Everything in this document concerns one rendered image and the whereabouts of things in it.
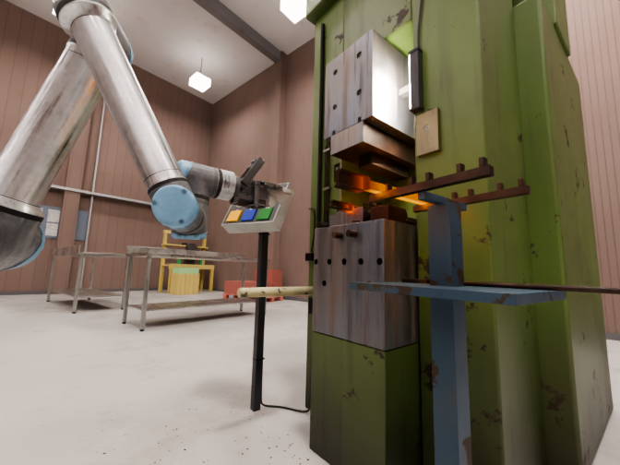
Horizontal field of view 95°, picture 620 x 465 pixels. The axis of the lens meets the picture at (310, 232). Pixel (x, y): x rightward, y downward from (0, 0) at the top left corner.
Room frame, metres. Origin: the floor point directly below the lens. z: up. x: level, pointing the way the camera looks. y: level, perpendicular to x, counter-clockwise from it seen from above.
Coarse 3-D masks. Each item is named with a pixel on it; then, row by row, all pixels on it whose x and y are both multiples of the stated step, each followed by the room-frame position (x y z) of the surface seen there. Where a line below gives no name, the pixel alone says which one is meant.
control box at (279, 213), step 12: (276, 204) 1.44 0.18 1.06; (288, 204) 1.50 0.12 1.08; (228, 216) 1.54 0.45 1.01; (240, 216) 1.50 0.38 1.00; (276, 216) 1.40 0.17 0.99; (228, 228) 1.54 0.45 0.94; (240, 228) 1.51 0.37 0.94; (252, 228) 1.48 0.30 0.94; (264, 228) 1.45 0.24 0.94; (276, 228) 1.42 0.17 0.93
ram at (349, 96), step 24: (360, 48) 1.15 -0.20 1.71; (384, 48) 1.14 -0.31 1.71; (336, 72) 1.27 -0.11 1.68; (360, 72) 1.14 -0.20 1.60; (384, 72) 1.14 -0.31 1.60; (408, 72) 1.26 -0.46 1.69; (336, 96) 1.26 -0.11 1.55; (360, 96) 1.14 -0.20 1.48; (384, 96) 1.14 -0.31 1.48; (408, 96) 1.22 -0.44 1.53; (336, 120) 1.26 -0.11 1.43; (360, 120) 1.16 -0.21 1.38; (384, 120) 1.14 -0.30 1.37; (408, 120) 1.26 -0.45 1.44
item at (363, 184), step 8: (336, 176) 0.69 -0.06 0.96; (344, 176) 0.69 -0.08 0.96; (352, 176) 0.71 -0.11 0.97; (360, 176) 0.72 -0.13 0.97; (368, 176) 0.72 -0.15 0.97; (336, 184) 0.69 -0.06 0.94; (344, 184) 0.69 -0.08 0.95; (352, 184) 0.71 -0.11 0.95; (360, 184) 0.72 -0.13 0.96; (368, 184) 0.72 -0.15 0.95; (376, 184) 0.75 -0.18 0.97; (376, 192) 0.77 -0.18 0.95; (408, 200) 0.85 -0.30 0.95; (416, 200) 0.85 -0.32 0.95
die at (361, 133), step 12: (348, 132) 1.20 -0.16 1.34; (360, 132) 1.14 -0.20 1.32; (372, 132) 1.17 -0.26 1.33; (384, 132) 1.22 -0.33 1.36; (336, 144) 1.26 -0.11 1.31; (348, 144) 1.20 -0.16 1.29; (360, 144) 1.16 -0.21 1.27; (372, 144) 1.17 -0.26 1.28; (384, 144) 1.22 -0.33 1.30; (396, 144) 1.28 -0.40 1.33; (408, 144) 1.35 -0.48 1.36; (336, 156) 1.30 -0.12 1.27; (348, 156) 1.29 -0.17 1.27; (384, 156) 1.28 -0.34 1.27; (396, 156) 1.28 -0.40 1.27; (408, 156) 1.34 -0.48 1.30; (408, 168) 1.43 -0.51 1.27
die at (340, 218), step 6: (342, 210) 1.22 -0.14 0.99; (354, 210) 1.17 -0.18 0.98; (360, 210) 1.14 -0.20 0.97; (366, 210) 1.15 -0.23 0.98; (330, 216) 1.28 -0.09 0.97; (336, 216) 1.25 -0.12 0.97; (342, 216) 1.22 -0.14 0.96; (348, 216) 1.19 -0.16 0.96; (354, 216) 1.17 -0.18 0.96; (360, 216) 1.14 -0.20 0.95; (330, 222) 1.28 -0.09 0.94; (336, 222) 1.25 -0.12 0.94; (342, 222) 1.22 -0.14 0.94; (348, 222) 1.19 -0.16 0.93
